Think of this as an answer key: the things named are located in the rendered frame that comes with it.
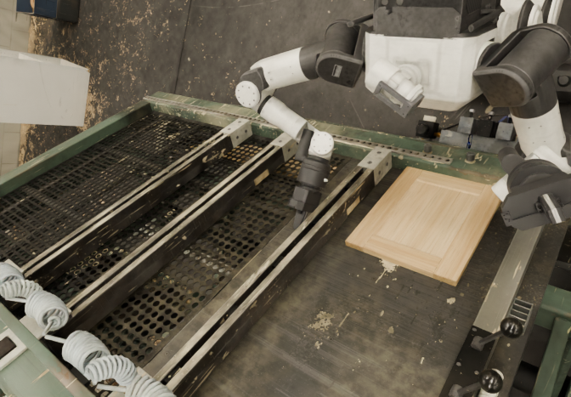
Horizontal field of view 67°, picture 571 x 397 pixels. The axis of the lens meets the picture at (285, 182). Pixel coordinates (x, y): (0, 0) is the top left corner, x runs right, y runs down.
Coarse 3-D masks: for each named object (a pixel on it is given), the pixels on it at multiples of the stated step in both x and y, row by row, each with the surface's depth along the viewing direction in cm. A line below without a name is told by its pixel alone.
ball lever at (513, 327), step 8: (504, 320) 79; (512, 320) 78; (504, 328) 78; (512, 328) 77; (520, 328) 77; (488, 336) 84; (496, 336) 82; (512, 336) 77; (472, 344) 86; (480, 344) 86
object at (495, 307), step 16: (544, 224) 114; (512, 240) 109; (528, 240) 108; (512, 256) 105; (528, 256) 104; (512, 272) 101; (496, 288) 98; (512, 288) 97; (496, 304) 95; (480, 320) 92; (496, 320) 91
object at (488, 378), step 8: (480, 376) 72; (488, 376) 71; (496, 376) 71; (456, 384) 80; (472, 384) 75; (480, 384) 71; (488, 384) 70; (496, 384) 70; (456, 392) 79; (464, 392) 77; (488, 392) 71; (496, 392) 70
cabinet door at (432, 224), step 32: (416, 192) 134; (448, 192) 132; (480, 192) 129; (384, 224) 125; (416, 224) 123; (448, 224) 120; (480, 224) 118; (384, 256) 115; (416, 256) 113; (448, 256) 111
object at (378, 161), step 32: (384, 160) 143; (352, 192) 131; (320, 224) 121; (288, 256) 113; (256, 288) 106; (224, 320) 102; (256, 320) 106; (192, 352) 96; (224, 352) 99; (128, 384) 80; (192, 384) 92
